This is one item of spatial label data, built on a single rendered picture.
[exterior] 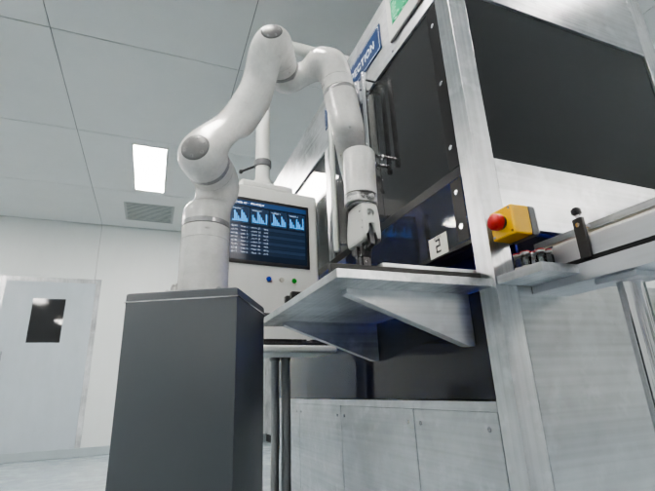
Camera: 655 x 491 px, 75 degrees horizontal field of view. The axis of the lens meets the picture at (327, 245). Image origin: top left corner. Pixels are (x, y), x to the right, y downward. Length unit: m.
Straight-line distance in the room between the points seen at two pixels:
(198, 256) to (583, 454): 0.98
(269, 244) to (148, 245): 4.81
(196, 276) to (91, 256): 5.63
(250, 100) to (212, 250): 0.43
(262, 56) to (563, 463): 1.22
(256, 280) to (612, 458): 1.33
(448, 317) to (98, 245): 5.95
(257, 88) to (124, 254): 5.52
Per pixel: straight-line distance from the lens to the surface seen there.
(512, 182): 1.25
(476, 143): 1.23
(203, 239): 1.08
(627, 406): 1.33
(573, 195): 1.41
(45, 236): 6.82
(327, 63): 1.29
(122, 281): 6.53
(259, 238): 1.93
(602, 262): 1.05
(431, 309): 1.08
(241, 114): 1.22
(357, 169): 1.10
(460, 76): 1.34
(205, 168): 1.12
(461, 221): 1.20
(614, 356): 1.33
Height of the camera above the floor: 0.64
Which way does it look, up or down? 18 degrees up
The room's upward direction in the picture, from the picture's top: 2 degrees counter-clockwise
